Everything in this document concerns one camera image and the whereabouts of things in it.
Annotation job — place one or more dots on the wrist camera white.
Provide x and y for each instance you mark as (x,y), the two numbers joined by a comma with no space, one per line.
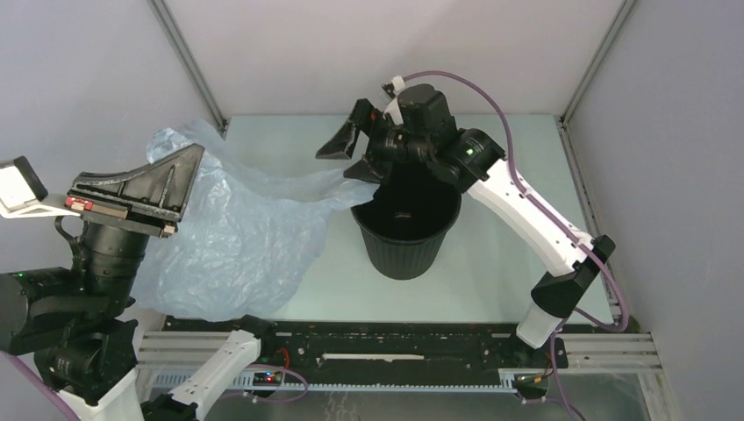
(391,89)
(23,194)

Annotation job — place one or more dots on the aluminium frame post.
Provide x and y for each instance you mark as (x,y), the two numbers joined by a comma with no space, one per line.
(611,35)
(173,33)

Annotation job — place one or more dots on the right aluminium frame post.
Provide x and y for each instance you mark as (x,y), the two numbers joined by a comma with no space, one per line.
(611,35)

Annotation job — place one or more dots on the left aluminium frame post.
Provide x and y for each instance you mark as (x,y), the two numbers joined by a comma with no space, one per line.
(173,33)

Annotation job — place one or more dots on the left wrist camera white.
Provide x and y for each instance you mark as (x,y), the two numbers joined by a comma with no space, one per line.
(23,194)

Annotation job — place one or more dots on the light blue plastic trash bag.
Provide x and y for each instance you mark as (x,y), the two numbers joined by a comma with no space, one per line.
(247,238)

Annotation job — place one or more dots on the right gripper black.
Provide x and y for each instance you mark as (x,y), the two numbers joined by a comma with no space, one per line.
(374,167)

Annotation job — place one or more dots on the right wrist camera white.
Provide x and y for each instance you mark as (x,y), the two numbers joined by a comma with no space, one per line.
(391,89)

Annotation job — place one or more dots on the black ribbed trash bin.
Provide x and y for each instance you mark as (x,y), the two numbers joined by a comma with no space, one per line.
(406,222)

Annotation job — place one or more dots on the small circuit board with leds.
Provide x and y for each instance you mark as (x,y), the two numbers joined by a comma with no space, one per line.
(267,379)

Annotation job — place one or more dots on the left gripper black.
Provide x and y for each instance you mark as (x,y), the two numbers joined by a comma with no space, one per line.
(156,193)

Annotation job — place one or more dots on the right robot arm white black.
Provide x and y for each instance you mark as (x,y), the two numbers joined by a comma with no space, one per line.
(417,127)

